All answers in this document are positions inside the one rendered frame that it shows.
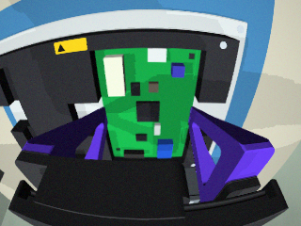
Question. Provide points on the green circuit board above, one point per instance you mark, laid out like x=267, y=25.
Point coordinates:
x=147, y=94

